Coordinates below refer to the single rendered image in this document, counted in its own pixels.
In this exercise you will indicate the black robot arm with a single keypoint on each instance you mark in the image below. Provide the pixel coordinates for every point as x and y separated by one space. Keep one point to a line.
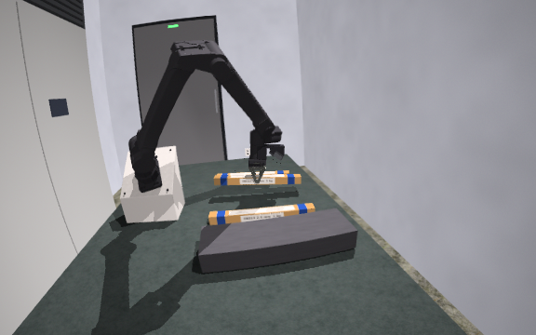
187 56

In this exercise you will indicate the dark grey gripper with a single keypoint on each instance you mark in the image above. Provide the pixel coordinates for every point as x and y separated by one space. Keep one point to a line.
256 165

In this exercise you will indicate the orange pack with white e6013 label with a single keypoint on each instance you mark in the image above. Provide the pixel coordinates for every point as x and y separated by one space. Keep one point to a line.
253 214

